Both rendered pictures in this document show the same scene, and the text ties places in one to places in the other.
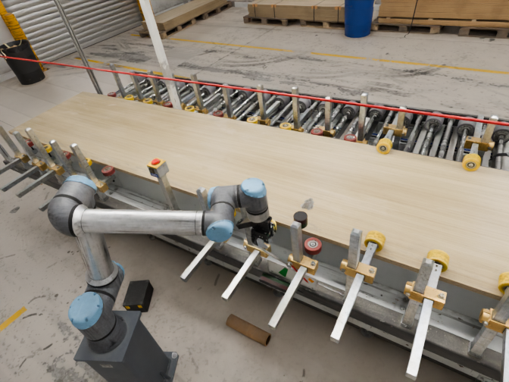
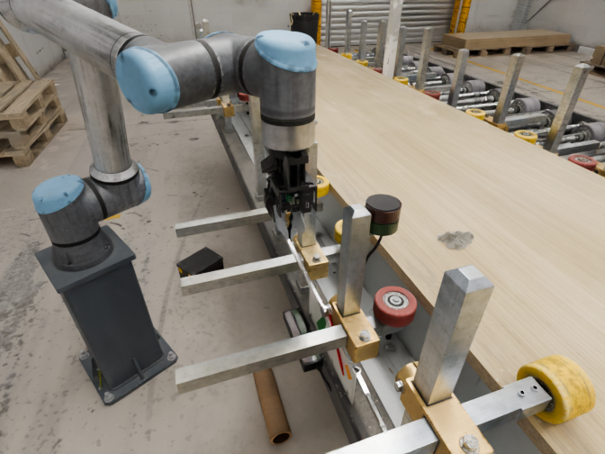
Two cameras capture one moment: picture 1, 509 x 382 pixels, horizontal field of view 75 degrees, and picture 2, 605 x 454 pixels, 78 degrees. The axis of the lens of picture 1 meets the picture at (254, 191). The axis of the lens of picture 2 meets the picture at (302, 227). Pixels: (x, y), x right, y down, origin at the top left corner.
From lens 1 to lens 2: 0.90 m
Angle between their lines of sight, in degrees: 27
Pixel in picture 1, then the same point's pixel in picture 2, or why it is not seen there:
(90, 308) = (58, 191)
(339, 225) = (490, 307)
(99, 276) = (98, 163)
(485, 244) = not seen: outside the picture
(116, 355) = (60, 279)
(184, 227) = (98, 45)
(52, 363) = not seen: hidden behind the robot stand
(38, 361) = not seen: hidden behind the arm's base
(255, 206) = (266, 93)
